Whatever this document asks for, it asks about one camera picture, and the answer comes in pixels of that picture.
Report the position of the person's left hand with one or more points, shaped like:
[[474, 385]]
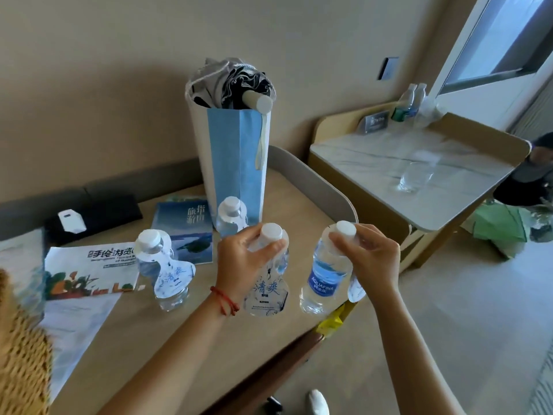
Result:
[[233, 265]]

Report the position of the person's right hand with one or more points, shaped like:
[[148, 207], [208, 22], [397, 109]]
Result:
[[380, 265]]

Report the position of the person's right thumb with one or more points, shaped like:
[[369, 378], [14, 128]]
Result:
[[340, 244]]

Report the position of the person's left thumb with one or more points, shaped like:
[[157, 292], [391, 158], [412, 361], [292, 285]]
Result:
[[270, 251]]

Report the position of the blue label water bottle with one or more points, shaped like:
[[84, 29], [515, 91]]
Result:
[[322, 276], [418, 103]]

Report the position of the water bottle with white tag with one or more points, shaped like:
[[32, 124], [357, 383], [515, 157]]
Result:
[[231, 216], [265, 296], [175, 280]]

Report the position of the person's right forearm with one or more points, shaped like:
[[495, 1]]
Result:
[[410, 350]]

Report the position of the person's left forearm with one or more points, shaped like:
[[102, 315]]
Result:
[[181, 358]]

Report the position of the wooden desk with raised rim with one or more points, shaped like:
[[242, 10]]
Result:
[[298, 198]]

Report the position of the yellow packet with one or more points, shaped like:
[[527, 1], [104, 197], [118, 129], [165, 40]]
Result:
[[332, 319]]

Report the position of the blue landscape booklet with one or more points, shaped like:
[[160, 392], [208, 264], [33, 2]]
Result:
[[190, 229]]

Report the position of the blue and white paper bag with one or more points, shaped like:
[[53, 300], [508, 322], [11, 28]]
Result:
[[233, 159]]

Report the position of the clear drinking glass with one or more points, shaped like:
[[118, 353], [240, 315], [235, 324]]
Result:
[[414, 179]]

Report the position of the clear water bottle white cap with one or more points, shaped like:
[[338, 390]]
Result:
[[147, 259]]

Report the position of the small acrylic sign stand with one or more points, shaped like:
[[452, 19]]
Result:
[[374, 123]]

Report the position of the marble top side table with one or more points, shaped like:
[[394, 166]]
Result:
[[458, 159]]

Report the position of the green label water bottle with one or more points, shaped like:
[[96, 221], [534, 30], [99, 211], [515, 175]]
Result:
[[401, 108]]

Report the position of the small black object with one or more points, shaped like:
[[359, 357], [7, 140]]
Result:
[[274, 404]]

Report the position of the green bag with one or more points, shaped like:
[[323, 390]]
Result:
[[497, 229]]

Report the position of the crumpled clear plastic bag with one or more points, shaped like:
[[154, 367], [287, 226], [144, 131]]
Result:
[[430, 113]]

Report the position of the white shoe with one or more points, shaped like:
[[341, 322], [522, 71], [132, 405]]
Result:
[[319, 404]]

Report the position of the folded black white umbrella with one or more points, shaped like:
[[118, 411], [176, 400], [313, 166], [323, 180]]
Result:
[[242, 86]]

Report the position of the folded illustrated map brochure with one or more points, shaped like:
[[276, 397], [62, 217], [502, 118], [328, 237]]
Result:
[[86, 272]]

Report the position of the small white packet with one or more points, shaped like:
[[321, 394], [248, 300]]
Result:
[[71, 221]]

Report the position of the white paper sheet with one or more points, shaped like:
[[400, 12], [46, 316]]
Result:
[[77, 328]]

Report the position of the pale printed map sheet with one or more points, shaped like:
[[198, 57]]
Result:
[[21, 272]]

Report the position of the white framed window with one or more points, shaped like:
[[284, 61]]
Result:
[[497, 34]]

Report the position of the woven straw bag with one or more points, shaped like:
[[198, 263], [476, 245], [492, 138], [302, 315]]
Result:
[[21, 358]]

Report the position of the dark wall switch panel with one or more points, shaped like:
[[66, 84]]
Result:
[[389, 69]]

